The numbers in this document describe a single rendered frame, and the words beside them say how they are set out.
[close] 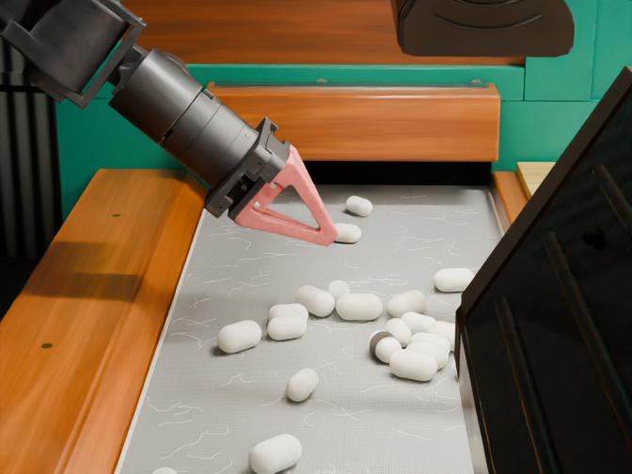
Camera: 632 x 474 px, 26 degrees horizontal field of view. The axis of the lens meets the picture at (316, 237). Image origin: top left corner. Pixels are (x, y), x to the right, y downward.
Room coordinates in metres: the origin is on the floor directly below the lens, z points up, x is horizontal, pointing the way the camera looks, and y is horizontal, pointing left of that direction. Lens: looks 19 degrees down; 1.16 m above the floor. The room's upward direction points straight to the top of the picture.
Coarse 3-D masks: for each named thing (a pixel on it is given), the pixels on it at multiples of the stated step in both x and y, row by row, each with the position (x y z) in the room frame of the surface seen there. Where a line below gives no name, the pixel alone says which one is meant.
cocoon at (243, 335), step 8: (248, 320) 0.99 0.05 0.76; (224, 328) 0.97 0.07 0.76; (232, 328) 0.97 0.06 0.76; (240, 328) 0.97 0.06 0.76; (248, 328) 0.98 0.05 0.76; (256, 328) 0.98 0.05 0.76; (224, 336) 0.97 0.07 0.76; (232, 336) 0.97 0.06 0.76; (240, 336) 0.97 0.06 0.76; (248, 336) 0.97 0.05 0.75; (256, 336) 0.98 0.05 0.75; (224, 344) 0.96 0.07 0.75; (232, 344) 0.96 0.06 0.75; (240, 344) 0.97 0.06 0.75; (248, 344) 0.97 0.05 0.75; (256, 344) 0.98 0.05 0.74; (232, 352) 0.97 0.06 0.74
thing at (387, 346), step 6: (378, 330) 0.97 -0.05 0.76; (384, 330) 0.97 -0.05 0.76; (372, 336) 0.97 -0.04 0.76; (378, 342) 0.95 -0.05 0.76; (384, 342) 0.95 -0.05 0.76; (390, 342) 0.95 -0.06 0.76; (396, 342) 0.95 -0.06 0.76; (378, 348) 0.95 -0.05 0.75; (384, 348) 0.95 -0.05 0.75; (390, 348) 0.95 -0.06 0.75; (396, 348) 0.95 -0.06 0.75; (378, 354) 0.95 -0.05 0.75; (384, 354) 0.95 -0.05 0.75; (390, 354) 0.94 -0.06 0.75; (384, 360) 0.95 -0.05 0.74
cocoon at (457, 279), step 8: (440, 272) 1.10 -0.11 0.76; (448, 272) 1.10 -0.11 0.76; (456, 272) 1.10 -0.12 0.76; (464, 272) 1.10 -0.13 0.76; (440, 280) 1.10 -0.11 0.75; (448, 280) 1.10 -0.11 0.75; (456, 280) 1.10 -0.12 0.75; (464, 280) 1.10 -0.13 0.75; (440, 288) 1.10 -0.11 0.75; (448, 288) 1.10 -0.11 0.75; (456, 288) 1.10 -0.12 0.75; (464, 288) 1.10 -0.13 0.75
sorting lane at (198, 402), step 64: (320, 192) 1.40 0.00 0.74; (192, 256) 1.20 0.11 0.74; (256, 256) 1.20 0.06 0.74; (320, 256) 1.20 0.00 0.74; (384, 256) 1.20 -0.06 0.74; (448, 256) 1.20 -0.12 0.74; (192, 320) 1.04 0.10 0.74; (256, 320) 1.04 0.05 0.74; (320, 320) 1.04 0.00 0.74; (384, 320) 1.04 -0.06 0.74; (448, 320) 1.04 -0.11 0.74; (192, 384) 0.91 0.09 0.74; (256, 384) 0.91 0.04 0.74; (320, 384) 0.91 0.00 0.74; (384, 384) 0.91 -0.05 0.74; (448, 384) 0.91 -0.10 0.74; (128, 448) 0.81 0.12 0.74; (192, 448) 0.81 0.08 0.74; (320, 448) 0.81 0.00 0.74; (384, 448) 0.81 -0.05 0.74; (448, 448) 0.81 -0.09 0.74
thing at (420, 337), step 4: (420, 332) 0.97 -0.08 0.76; (412, 336) 0.97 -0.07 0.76; (416, 336) 0.96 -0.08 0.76; (420, 336) 0.96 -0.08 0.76; (424, 336) 0.96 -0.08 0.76; (428, 336) 0.96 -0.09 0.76; (432, 336) 0.96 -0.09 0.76; (436, 336) 0.96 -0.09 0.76; (440, 336) 0.96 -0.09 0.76; (412, 340) 0.96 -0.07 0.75; (416, 340) 0.96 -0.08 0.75; (420, 340) 0.96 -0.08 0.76; (424, 340) 0.96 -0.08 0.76; (428, 340) 0.96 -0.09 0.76; (432, 340) 0.96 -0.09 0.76; (436, 340) 0.96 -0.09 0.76; (440, 340) 0.96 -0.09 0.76; (444, 340) 0.96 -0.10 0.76; (448, 340) 0.96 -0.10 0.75; (440, 344) 0.95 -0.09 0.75; (444, 344) 0.96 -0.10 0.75; (448, 344) 0.96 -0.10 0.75; (448, 348) 0.96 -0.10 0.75; (448, 352) 0.96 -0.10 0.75
